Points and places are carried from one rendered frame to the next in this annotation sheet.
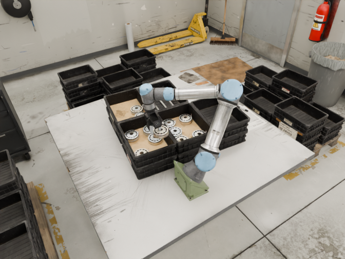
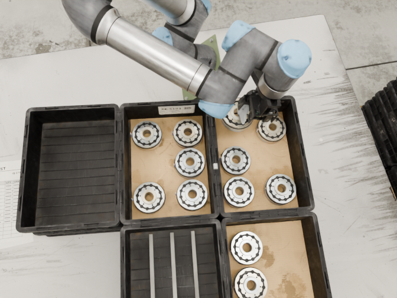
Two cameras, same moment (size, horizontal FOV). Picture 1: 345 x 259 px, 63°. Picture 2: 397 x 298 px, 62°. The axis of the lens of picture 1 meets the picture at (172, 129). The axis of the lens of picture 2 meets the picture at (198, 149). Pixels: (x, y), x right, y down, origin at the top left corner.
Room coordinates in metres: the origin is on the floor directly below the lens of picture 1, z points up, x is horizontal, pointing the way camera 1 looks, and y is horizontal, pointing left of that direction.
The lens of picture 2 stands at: (1.90, 0.06, 1.94)
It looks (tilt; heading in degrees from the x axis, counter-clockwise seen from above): 71 degrees down; 190
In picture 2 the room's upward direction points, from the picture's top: 10 degrees clockwise
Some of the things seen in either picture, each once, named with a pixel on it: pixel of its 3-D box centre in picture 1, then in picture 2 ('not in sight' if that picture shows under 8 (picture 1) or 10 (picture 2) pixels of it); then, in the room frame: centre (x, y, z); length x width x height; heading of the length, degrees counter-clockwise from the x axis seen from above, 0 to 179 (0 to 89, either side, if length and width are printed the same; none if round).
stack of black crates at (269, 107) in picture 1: (264, 112); not in sight; (2.50, -1.02, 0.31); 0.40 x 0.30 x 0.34; 31
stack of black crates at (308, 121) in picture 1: (294, 128); not in sight; (2.16, -1.23, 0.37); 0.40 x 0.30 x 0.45; 31
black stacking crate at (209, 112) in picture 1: (218, 116); (76, 168); (1.74, -0.36, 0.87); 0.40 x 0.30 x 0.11; 24
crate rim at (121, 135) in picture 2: (184, 122); (167, 158); (1.62, -0.09, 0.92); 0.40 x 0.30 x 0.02; 24
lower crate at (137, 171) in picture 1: (147, 150); not in sight; (1.50, 0.19, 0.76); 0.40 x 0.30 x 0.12; 24
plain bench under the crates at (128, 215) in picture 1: (168, 164); (188, 226); (1.74, 0.04, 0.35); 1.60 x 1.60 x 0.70; 31
